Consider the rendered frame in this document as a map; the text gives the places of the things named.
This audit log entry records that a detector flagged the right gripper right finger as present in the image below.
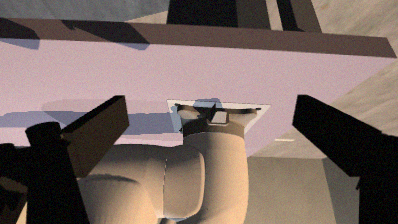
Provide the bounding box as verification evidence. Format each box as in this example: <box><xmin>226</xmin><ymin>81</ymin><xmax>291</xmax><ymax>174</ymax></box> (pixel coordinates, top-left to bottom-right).
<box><xmin>292</xmin><ymin>95</ymin><xmax>398</xmax><ymax>224</ymax></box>

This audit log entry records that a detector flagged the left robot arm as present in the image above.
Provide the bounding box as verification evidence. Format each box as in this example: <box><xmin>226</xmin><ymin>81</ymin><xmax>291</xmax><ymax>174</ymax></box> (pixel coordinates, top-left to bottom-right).
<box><xmin>160</xmin><ymin>218</ymin><xmax>175</xmax><ymax>224</ymax></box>

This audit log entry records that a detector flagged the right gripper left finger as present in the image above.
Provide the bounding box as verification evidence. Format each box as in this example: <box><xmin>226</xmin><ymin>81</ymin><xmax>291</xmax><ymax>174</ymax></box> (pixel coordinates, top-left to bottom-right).
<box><xmin>0</xmin><ymin>95</ymin><xmax>130</xmax><ymax>224</ymax></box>

